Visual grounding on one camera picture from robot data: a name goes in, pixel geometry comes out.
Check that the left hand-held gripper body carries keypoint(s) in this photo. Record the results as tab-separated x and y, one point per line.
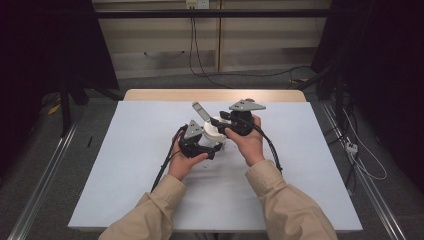
191	146

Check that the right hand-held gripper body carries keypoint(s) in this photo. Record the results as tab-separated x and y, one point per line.
245	121

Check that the person's left hand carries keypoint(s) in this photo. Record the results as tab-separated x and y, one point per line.
181	165

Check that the person's right hand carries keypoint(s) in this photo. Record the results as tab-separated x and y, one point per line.
251	146

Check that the white table mat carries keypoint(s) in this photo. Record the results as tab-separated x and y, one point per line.
133	166

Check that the black metal stand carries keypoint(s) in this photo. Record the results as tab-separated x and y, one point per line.
338	83
65	106

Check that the black horizontal bar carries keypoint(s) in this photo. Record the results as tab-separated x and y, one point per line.
213	13

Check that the white power strip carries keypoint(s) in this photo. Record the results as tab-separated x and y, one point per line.
351	148

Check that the yellow floor tape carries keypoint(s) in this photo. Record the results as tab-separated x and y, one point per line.
54	108

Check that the white wall socket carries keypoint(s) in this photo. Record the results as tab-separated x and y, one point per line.
197	4

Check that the aluminium floor rail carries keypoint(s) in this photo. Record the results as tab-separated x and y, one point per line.
373	190
40	190

